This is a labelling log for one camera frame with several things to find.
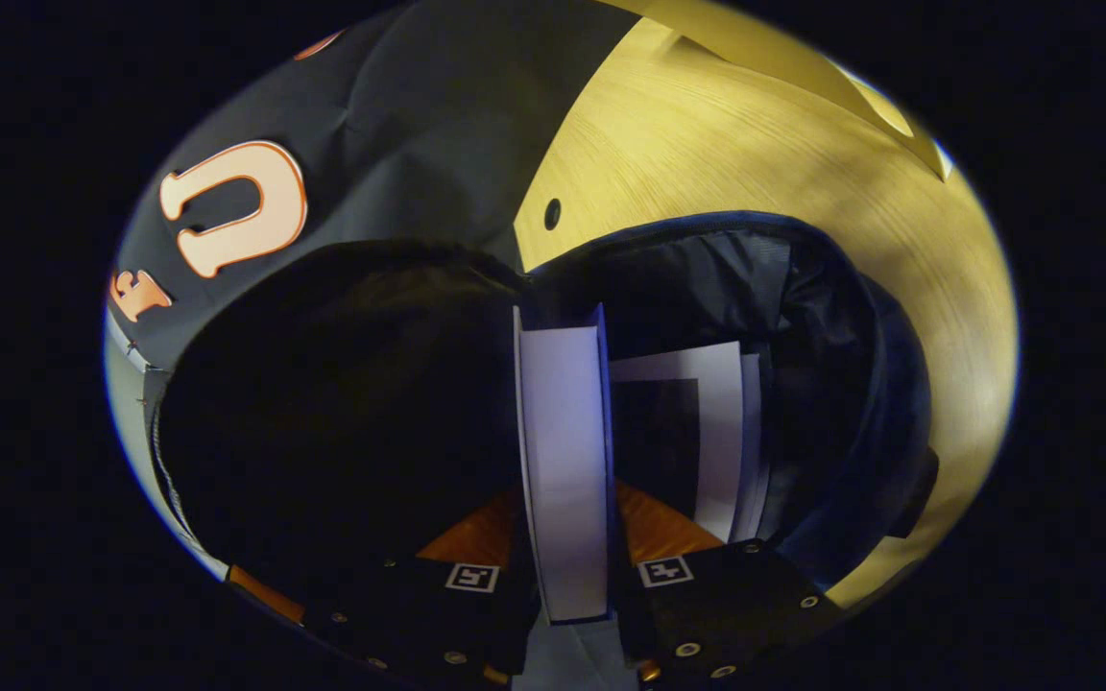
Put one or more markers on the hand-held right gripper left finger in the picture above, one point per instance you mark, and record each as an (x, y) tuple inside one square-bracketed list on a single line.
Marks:
[(399, 614)]

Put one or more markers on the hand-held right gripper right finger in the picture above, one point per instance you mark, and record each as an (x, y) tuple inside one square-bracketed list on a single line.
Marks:
[(735, 605)]

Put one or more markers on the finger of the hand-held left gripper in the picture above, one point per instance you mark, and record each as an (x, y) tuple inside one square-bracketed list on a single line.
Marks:
[(265, 593)]

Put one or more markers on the black and white book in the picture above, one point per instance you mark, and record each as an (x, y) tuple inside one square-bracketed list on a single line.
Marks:
[(721, 422)]

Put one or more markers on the blue book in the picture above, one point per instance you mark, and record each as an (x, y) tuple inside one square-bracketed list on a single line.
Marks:
[(563, 461)]

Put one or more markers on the blue schoolbag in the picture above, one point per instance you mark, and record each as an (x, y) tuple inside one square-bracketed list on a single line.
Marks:
[(687, 278)]

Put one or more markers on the white bookshelf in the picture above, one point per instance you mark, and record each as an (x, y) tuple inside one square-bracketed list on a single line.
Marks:
[(803, 67)]

